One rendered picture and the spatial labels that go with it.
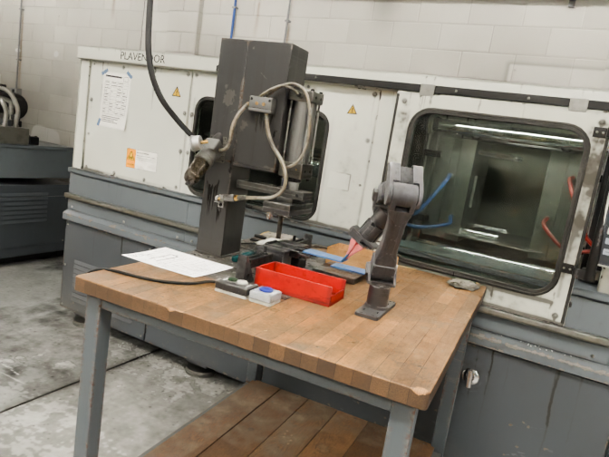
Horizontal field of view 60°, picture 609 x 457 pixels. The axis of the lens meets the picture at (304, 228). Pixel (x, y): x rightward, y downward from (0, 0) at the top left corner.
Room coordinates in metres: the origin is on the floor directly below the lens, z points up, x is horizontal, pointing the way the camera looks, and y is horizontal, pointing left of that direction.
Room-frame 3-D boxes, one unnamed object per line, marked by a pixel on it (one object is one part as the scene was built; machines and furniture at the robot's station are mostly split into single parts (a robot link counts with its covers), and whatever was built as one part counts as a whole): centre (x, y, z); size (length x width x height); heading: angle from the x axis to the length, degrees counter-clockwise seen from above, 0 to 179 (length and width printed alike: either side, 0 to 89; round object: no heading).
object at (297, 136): (1.80, 0.06, 1.37); 0.11 x 0.09 x 0.30; 157
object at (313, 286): (1.56, -0.01, 0.93); 0.25 x 0.12 x 0.06; 67
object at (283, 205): (1.82, 0.13, 1.22); 0.26 x 0.18 x 0.30; 67
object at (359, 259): (1.99, -0.24, 0.93); 0.25 x 0.13 x 0.08; 67
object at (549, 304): (2.05, -0.67, 1.21); 0.86 x 0.10 x 0.79; 63
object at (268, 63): (1.86, 0.18, 1.44); 0.17 x 0.13 x 0.42; 67
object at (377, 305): (1.50, -0.24, 0.94); 0.20 x 0.07 x 0.08; 157
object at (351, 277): (1.85, -0.16, 0.91); 0.17 x 0.16 x 0.02; 157
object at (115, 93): (3.06, 1.18, 1.41); 0.25 x 0.01 x 0.33; 63
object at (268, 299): (1.42, 0.08, 0.90); 0.07 x 0.07 x 0.06; 67
